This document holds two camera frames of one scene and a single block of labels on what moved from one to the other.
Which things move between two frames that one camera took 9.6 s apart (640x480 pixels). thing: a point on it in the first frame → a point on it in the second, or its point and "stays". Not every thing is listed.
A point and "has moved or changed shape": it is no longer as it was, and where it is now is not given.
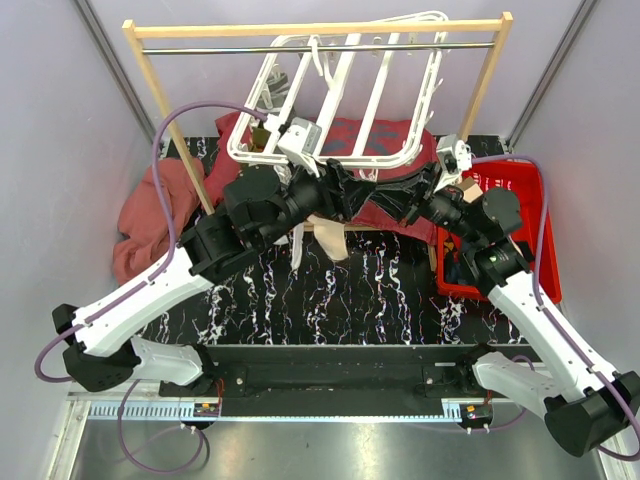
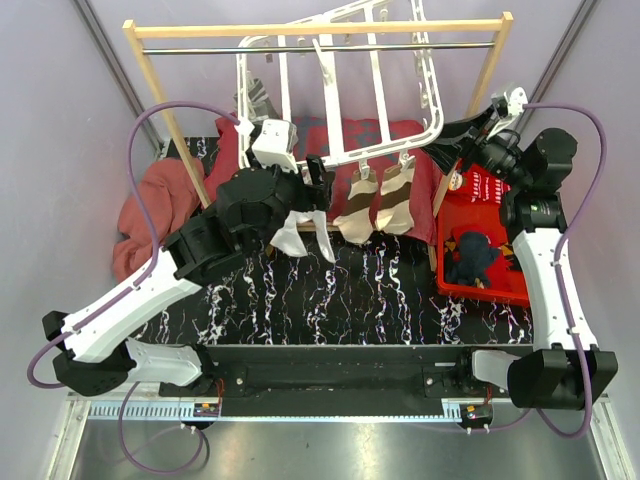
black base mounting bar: (331, 380) stays
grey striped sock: (274, 91) → (260, 105)
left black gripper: (342, 194) → (317, 196)
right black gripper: (404, 197) → (460, 138)
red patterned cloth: (375, 148) stays
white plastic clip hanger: (370, 89) has moved or changed shape
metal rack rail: (204, 49) stays
